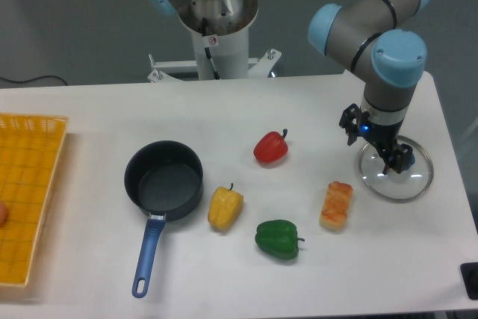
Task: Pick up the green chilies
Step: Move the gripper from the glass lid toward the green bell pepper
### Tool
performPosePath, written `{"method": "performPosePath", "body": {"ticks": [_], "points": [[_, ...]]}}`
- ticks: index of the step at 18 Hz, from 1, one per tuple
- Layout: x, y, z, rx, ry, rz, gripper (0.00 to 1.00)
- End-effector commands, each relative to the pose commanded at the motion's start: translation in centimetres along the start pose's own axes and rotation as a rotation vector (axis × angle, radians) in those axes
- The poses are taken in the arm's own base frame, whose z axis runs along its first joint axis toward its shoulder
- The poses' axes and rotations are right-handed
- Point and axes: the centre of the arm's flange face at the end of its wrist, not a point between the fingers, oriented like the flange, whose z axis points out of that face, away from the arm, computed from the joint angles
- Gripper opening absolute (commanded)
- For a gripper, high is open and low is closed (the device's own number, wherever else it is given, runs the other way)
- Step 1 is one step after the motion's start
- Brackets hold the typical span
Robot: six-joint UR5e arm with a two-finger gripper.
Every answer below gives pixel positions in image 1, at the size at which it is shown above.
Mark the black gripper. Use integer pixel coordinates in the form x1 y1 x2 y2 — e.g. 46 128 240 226
339 104 410 174

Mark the green bell pepper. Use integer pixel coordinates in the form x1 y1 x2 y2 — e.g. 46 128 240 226
255 219 305 261

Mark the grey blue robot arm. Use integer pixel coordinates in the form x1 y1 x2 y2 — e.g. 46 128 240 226
150 0 430 173

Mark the glass lid blue knob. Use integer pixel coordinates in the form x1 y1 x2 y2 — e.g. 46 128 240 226
357 135 434 202

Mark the toasted bread piece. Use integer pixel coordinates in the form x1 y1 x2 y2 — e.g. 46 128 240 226
320 182 353 231

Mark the red bell pepper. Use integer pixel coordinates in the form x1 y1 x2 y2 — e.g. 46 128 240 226
253 128 288 164

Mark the black device at table edge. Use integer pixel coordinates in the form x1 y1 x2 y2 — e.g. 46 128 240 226
460 262 478 300

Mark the yellow bell pepper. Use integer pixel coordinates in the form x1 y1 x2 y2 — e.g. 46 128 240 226
208 183 244 231

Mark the yellow plastic basket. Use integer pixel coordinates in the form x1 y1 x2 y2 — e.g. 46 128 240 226
1 113 69 288

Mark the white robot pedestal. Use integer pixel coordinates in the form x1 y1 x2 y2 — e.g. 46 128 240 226
148 0 282 83

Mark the black pot blue handle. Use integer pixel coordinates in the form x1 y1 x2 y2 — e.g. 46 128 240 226
124 140 203 298

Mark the black cable on floor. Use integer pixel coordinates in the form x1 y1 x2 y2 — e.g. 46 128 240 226
0 75 69 86

